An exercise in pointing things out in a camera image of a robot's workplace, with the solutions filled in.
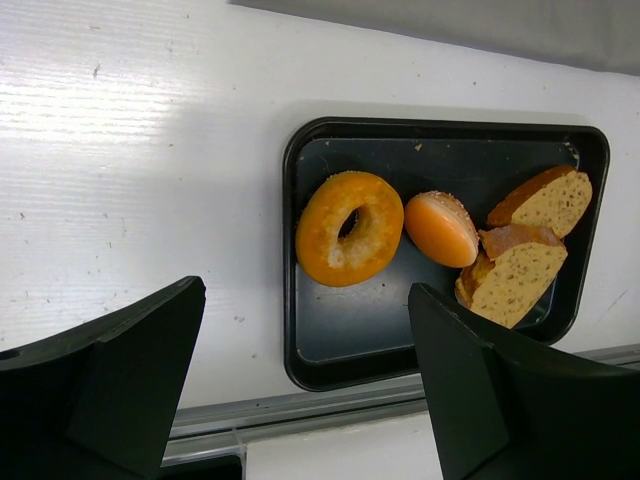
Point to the seeded bread slice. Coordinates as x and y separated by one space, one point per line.
556 198
515 267

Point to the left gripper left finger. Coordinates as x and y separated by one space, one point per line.
98 401

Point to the back seeded bread slice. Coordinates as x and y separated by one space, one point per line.
556 198

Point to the front seeded bread slice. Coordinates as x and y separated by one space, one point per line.
515 267

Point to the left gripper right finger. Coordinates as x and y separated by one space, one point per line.
503 406

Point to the round orange bun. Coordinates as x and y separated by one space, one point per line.
441 228

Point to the orange glazed donut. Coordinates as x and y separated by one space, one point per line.
350 229

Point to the aluminium rail front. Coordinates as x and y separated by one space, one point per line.
219 431

